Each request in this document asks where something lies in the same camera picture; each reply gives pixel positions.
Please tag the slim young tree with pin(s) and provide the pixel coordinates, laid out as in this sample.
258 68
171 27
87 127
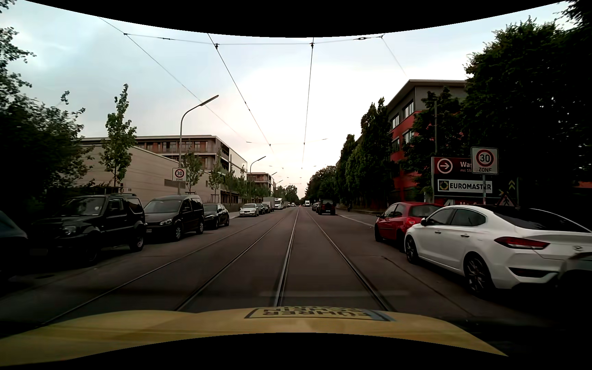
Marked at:
118 138

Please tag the red car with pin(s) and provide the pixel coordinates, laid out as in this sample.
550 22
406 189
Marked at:
399 220

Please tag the dark vehicle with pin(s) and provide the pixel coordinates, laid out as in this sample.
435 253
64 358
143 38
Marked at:
326 206

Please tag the red and white billboard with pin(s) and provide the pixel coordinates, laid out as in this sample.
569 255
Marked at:
455 177

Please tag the car's own bonnet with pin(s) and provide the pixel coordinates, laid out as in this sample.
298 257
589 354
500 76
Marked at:
172 331

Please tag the beige building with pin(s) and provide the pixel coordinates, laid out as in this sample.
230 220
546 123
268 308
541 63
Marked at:
147 172

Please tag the row of parked cars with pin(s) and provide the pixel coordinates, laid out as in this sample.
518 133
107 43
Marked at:
260 208

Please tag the pole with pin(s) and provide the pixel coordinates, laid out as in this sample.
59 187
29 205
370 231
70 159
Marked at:
435 133

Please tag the tram track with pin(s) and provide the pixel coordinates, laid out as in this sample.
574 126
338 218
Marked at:
288 257

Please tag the black off-road car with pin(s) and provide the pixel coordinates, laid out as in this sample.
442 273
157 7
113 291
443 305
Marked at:
95 221

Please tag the large dark tree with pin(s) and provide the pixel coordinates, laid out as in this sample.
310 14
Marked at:
8 128

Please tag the grey car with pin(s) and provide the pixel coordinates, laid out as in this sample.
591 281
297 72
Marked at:
591 272

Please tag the red and grey building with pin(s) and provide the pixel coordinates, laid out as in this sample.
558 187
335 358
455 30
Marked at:
404 133

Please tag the white car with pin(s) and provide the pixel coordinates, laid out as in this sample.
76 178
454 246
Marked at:
486 241

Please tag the row of young trees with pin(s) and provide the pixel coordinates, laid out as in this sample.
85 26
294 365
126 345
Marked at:
224 182

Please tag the grey asphalt road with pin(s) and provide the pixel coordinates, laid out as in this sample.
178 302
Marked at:
255 267

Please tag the distant building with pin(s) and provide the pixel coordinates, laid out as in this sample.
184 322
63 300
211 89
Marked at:
261 181

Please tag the lamp post with zone sign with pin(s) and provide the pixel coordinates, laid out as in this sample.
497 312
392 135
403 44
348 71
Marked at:
180 154

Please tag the large dark trees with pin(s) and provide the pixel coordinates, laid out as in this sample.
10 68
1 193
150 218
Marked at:
542 113

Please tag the speed zone road sign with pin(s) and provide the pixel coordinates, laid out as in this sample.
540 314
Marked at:
484 162

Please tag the black van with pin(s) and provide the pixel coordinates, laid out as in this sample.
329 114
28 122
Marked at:
175 216

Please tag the building with balconies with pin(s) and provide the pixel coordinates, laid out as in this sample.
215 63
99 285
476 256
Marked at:
198 149

